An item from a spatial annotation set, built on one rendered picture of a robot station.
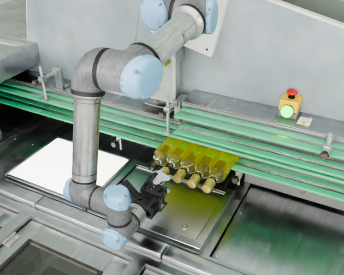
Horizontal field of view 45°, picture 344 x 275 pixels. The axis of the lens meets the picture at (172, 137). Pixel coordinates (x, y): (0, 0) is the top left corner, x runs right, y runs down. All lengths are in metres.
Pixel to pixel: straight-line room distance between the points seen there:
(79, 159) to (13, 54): 1.00
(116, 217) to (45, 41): 1.19
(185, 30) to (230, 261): 0.76
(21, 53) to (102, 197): 1.10
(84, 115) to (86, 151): 0.11
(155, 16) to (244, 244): 0.84
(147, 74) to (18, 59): 1.16
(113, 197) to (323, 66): 0.87
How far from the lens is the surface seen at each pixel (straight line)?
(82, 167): 1.24
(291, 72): 1.61
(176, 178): 1.50
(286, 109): 1.56
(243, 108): 1.64
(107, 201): 1.21
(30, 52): 2.19
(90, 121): 1.19
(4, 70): 2.10
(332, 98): 1.62
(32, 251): 1.57
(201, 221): 1.53
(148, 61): 1.06
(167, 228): 1.50
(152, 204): 1.37
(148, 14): 1.46
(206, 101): 1.67
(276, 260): 1.48
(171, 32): 1.24
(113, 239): 1.27
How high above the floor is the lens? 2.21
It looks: 48 degrees down
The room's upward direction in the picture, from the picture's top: 136 degrees counter-clockwise
